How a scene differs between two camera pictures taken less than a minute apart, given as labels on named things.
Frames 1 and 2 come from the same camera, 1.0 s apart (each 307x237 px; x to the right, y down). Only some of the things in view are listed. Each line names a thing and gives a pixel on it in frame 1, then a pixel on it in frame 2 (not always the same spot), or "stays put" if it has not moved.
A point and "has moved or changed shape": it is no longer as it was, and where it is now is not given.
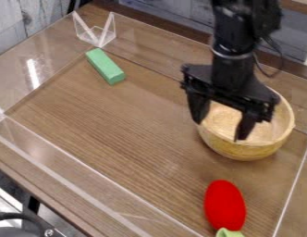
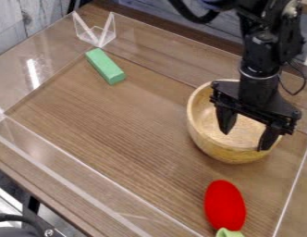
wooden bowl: x=267 y=137 has moved or changed shape
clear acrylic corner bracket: x=96 y=35 stays put
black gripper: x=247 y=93 -> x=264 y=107
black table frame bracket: x=40 y=228 stays put
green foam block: x=104 y=66 stays put
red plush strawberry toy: x=226 y=207 stays put
